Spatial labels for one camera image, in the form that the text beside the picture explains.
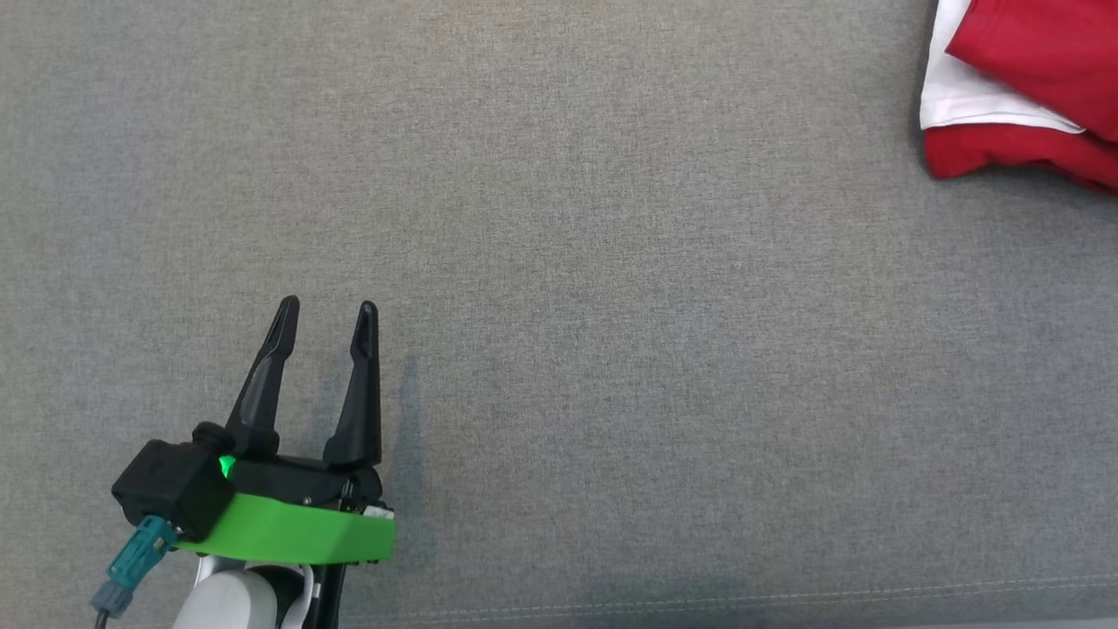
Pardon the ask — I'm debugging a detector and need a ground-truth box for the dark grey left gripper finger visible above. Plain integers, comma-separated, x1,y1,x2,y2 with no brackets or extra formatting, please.
323,301,383,468
225,295,300,460

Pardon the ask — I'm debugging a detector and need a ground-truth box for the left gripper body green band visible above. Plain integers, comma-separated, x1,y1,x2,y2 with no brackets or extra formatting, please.
175,454,397,567

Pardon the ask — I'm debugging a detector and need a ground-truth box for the red white basketball jersey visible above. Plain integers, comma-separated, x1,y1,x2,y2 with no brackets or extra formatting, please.
920,0,1118,195

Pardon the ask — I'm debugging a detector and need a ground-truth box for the left arm black cable teal plug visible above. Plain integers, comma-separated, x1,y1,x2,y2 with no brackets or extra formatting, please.
92,515,178,629

